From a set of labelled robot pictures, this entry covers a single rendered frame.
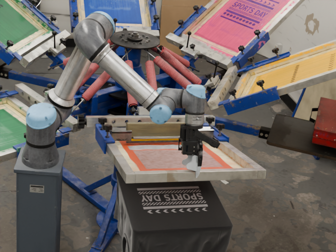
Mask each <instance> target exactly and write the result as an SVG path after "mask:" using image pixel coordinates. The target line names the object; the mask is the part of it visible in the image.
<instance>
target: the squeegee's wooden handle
mask: <svg viewBox="0 0 336 252"><path fill-rule="evenodd" d="M181 124H185V122H166V123H164V124H156V123H154V122H127V123H126V131H132V133H131V138H132V139H133V137H155V136H180V131H181Z"/></svg>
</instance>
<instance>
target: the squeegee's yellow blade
mask: <svg viewBox="0 0 336 252"><path fill-rule="evenodd" d="M171 140H179V139H178V138H165V139H133V138H132V139H131V141H171Z"/></svg>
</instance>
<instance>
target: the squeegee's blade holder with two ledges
mask: <svg viewBox="0 0 336 252"><path fill-rule="evenodd" d="M178 138H180V136H133V139H134V140H136V139H178Z"/></svg>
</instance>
